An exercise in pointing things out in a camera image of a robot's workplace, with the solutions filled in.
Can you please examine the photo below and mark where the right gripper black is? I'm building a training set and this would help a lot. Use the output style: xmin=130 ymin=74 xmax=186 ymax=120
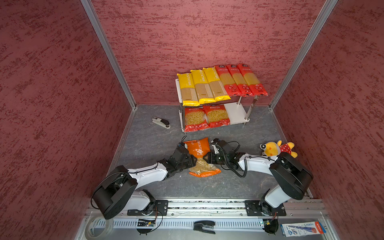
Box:
xmin=202 ymin=152 xmax=229 ymax=165

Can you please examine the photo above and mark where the orange pasta bag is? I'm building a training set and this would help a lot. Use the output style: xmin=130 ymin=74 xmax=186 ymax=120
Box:
xmin=185 ymin=138 xmax=221 ymax=178

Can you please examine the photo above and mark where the red pasta bag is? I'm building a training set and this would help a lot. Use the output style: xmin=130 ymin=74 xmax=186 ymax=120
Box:
xmin=185 ymin=108 xmax=210 ymax=132
xmin=237 ymin=64 xmax=269 ymax=96
xmin=203 ymin=105 xmax=231 ymax=128

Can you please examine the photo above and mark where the yellow spaghetti pack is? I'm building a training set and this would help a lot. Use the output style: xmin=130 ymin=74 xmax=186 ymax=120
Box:
xmin=191 ymin=70 xmax=216 ymax=105
xmin=177 ymin=73 xmax=200 ymax=107
xmin=203 ymin=67 xmax=231 ymax=102

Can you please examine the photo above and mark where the red spaghetti pack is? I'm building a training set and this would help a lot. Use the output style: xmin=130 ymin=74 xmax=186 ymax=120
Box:
xmin=215 ymin=65 xmax=241 ymax=97
xmin=226 ymin=65 xmax=255 ymax=97

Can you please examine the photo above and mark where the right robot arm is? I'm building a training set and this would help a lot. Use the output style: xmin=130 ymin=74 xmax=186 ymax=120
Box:
xmin=203 ymin=139 xmax=314 ymax=216

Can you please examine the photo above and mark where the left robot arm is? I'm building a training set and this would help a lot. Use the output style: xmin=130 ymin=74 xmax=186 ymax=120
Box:
xmin=91 ymin=144 xmax=197 ymax=220

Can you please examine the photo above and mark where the white two-tier shelf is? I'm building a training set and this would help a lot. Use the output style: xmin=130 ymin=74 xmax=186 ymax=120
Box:
xmin=175 ymin=79 xmax=260 ymax=133

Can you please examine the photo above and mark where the white black stapler on floor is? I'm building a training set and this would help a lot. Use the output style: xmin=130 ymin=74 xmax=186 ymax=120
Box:
xmin=152 ymin=117 xmax=171 ymax=129

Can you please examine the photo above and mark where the yellow plush toy red dress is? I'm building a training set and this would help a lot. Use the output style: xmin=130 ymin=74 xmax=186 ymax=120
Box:
xmin=260 ymin=140 xmax=298 ymax=158

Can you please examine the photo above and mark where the black stapler front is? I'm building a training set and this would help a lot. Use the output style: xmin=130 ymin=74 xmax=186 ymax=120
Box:
xmin=193 ymin=220 xmax=216 ymax=235

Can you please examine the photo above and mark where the white blue toothpaste box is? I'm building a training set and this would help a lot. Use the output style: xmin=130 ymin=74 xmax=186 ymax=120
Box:
xmin=281 ymin=221 xmax=327 ymax=237

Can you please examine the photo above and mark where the clear tape roll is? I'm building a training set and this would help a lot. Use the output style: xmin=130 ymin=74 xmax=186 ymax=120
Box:
xmin=85 ymin=216 xmax=114 ymax=240

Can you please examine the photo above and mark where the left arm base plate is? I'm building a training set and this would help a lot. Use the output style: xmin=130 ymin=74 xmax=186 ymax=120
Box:
xmin=127 ymin=200 xmax=169 ymax=217

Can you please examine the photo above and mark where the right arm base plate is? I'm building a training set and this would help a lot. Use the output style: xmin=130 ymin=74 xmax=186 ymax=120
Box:
xmin=244 ymin=200 xmax=287 ymax=217

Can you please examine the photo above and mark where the aluminium front rail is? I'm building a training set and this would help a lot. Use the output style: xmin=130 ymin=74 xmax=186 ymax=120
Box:
xmin=75 ymin=199 xmax=339 ymax=240

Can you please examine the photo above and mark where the left corner aluminium post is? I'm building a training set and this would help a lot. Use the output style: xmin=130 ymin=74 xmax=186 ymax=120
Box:
xmin=80 ymin=0 xmax=138 ymax=111

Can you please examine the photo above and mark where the corner aluminium post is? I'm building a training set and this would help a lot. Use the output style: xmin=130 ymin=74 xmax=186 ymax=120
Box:
xmin=80 ymin=0 xmax=138 ymax=111
xmin=268 ymin=0 xmax=339 ymax=111

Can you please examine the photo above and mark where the right corner aluminium post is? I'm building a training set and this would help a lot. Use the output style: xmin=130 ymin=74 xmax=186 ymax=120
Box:
xmin=268 ymin=0 xmax=339 ymax=111

